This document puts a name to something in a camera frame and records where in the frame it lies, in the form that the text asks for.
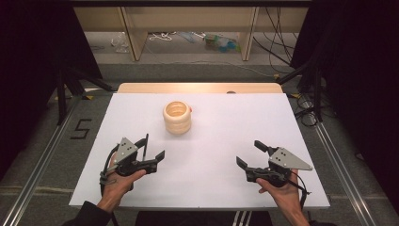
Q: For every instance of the person's legs in striped pants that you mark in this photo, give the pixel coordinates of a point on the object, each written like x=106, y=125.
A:
x=204, y=218

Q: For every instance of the black pen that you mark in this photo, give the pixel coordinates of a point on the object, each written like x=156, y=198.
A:
x=145, y=147

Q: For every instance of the person's right hand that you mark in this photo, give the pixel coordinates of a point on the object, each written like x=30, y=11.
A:
x=282, y=196

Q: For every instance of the person's left hand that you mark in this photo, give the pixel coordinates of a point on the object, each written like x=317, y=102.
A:
x=117, y=188

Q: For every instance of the small dark round object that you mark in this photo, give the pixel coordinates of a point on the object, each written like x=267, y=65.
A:
x=231, y=92

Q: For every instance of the aluminium rail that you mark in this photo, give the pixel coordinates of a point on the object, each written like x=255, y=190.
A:
x=343, y=175
x=37, y=175

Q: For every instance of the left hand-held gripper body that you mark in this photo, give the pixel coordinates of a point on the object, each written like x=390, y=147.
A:
x=125, y=150

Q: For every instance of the clear plastic bag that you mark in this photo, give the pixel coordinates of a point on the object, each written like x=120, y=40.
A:
x=120, y=43

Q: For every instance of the cream ribbed pen holder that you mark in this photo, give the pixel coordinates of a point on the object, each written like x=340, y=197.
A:
x=177, y=118

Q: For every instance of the wooden shelf unit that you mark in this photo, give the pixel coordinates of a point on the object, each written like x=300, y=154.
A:
x=188, y=19

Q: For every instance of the dark curtain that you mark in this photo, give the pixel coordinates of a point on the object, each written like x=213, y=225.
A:
x=360, y=94
x=34, y=62

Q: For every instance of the white foam board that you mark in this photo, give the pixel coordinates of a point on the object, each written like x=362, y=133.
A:
x=200, y=175

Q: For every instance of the colourful plastic bag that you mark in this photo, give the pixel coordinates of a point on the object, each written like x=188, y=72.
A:
x=221, y=43

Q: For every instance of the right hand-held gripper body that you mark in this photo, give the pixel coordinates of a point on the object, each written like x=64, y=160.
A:
x=284, y=160

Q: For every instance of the black metal stand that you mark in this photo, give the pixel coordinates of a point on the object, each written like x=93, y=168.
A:
x=309, y=81
x=67, y=84

